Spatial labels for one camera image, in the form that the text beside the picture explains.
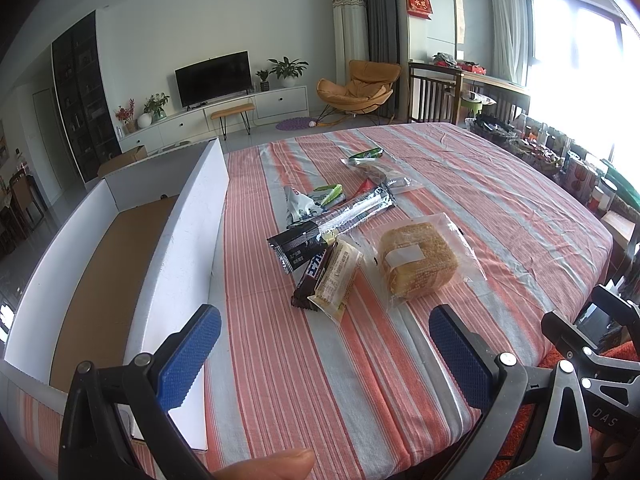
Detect black flat television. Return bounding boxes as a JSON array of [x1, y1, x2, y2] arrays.
[[175, 51, 253, 107]]

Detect green candy tube pack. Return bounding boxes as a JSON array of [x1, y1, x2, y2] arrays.
[[348, 146, 384, 162]]

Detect dining table with chairs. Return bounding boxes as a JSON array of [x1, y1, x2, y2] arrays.
[[1, 168, 48, 252]]

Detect green plant white vase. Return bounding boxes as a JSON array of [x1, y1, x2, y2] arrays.
[[137, 92, 170, 129]]

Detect long black biscuit pack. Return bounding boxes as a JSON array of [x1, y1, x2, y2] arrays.
[[267, 185, 395, 273]]

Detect white cardboard box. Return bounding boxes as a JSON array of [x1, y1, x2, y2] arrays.
[[1, 141, 229, 412]]

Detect orange red blanket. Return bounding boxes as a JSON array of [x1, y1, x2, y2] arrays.
[[485, 340, 639, 479]]

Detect large potted green plant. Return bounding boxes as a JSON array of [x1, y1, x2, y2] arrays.
[[269, 56, 309, 88]]

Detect bread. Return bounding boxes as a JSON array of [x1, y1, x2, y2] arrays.
[[363, 212, 486, 307]]

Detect black display cabinet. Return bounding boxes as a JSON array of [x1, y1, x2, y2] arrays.
[[51, 12, 122, 183]]

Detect green white packet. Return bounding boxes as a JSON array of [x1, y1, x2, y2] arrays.
[[307, 184, 345, 208]]

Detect red flowers in vase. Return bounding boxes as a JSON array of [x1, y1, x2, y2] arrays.
[[115, 99, 137, 134]]

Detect small potted plant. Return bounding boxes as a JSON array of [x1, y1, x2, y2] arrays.
[[256, 70, 271, 92]]

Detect white standing air conditioner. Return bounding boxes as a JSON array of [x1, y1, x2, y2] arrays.
[[332, 0, 369, 84]]

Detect brown cardboard box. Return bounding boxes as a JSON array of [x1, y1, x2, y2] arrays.
[[98, 145, 148, 178]]

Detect white tv cabinet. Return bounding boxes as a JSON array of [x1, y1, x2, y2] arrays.
[[118, 86, 309, 153]]

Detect clear bag of biscuits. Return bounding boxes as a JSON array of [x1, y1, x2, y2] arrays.
[[342, 158, 423, 196]]

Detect striped red grey tablecloth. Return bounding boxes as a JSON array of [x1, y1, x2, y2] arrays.
[[1, 124, 613, 479]]

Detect orange lounge chair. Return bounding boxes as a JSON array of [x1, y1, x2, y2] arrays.
[[316, 60, 401, 126]]

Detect small wooden bench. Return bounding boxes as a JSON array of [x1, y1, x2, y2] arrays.
[[208, 103, 255, 139]]

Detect cluttered side shelf items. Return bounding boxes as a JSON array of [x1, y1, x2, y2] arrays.
[[464, 113, 639, 248]]

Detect white window curtain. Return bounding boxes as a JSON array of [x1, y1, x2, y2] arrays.
[[491, 0, 529, 86]]

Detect dark wooden railing crib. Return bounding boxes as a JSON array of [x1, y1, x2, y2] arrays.
[[408, 62, 530, 124]]

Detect beige wafer snack pack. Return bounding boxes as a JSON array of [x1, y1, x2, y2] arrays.
[[308, 238, 362, 326]]

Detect dark chocolate bar wrapper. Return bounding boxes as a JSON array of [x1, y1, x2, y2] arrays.
[[291, 246, 334, 311]]

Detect red wall hanging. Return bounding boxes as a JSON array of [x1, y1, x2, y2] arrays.
[[406, 0, 433, 20]]

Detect person's left hand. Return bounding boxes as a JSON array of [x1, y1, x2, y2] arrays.
[[213, 448, 316, 480]]

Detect dark grey curtain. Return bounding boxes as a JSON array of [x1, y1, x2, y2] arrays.
[[366, 0, 407, 122]]

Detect purple round floor mat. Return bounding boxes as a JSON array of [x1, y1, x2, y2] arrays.
[[276, 117, 317, 131]]

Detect red snack pack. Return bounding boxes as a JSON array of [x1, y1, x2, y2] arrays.
[[355, 179, 376, 195]]

